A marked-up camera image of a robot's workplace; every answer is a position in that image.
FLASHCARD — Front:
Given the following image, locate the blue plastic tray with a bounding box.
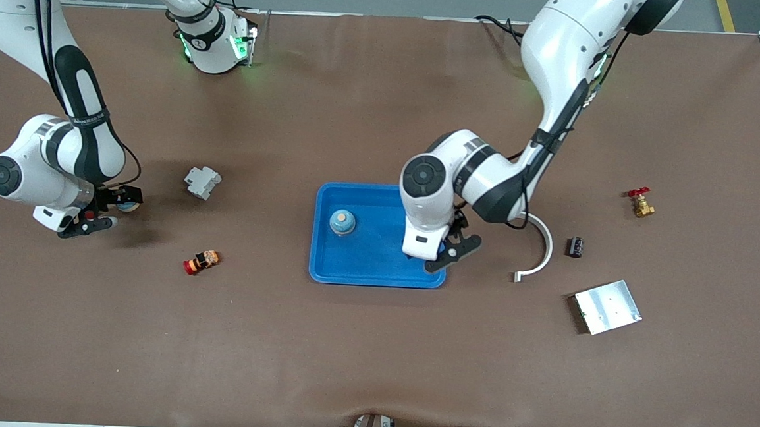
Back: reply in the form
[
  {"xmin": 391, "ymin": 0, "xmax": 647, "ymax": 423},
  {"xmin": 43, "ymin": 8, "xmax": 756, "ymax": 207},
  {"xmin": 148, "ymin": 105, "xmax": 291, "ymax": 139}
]
[{"xmin": 308, "ymin": 180, "xmax": 453, "ymax": 291}]

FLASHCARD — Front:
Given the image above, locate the white circuit breaker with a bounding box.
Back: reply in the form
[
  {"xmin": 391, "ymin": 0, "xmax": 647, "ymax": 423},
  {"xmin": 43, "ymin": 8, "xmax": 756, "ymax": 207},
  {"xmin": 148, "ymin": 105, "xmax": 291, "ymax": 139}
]
[{"xmin": 182, "ymin": 165, "xmax": 224, "ymax": 202}]

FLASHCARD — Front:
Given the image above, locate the red yellow emergency stop button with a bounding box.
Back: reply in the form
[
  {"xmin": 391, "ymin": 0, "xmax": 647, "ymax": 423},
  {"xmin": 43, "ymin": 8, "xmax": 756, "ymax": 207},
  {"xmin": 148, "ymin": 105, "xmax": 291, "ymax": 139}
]
[{"xmin": 182, "ymin": 248, "xmax": 221, "ymax": 278}]

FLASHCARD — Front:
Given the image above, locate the brown table cover mat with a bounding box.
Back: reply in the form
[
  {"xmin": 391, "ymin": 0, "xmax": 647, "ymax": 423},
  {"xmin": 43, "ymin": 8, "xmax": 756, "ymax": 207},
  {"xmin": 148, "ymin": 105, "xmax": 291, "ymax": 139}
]
[{"xmin": 0, "ymin": 0, "xmax": 760, "ymax": 427}]

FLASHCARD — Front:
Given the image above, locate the silver metal plate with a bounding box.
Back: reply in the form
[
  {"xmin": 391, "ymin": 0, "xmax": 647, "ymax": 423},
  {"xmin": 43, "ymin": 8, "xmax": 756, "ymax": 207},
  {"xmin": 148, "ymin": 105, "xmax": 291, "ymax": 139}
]
[{"xmin": 566, "ymin": 277, "xmax": 645, "ymax": 339}]

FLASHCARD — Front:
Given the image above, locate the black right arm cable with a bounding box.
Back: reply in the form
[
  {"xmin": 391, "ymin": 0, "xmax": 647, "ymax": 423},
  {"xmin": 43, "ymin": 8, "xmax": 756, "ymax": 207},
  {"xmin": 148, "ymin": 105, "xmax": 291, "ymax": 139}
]
[{"xmin": 18, "ymin": 0, "xmax": 153, "ymax": 193}]

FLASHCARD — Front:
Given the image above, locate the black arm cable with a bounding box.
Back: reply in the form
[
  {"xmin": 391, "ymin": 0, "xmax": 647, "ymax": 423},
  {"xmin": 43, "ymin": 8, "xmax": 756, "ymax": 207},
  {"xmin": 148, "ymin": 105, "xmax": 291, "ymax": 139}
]
[
  {"xmin": 503, "ymin": 24, "xmax": 633, "ymax": 237},
  {"xmin": 18, "ymin": 0, "xmax": 153, "ymax": 193}
]

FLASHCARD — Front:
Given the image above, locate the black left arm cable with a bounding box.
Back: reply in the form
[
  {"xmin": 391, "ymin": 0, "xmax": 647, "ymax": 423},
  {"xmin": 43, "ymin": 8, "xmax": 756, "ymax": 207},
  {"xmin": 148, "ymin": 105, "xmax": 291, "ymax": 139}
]
[{"xmin": 503, "ymin": 24, "xmax": 633, "ymax": 237}]

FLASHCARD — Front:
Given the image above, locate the white curved bracket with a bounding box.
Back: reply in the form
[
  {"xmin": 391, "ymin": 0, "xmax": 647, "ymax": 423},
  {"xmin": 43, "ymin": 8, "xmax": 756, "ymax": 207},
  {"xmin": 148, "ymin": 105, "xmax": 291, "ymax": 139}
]
[{"xmin": 513, "ymin": 212, "xmax": 556, "ymax": 285}]

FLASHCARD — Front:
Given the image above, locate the brass valve red handle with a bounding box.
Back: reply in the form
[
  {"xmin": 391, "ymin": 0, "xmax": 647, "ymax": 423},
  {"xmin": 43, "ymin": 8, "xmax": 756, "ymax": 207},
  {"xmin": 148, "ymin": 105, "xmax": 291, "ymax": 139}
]
[{"xmin": 624, "ymin": 186, "xmax": 657, "ymax": 220}]

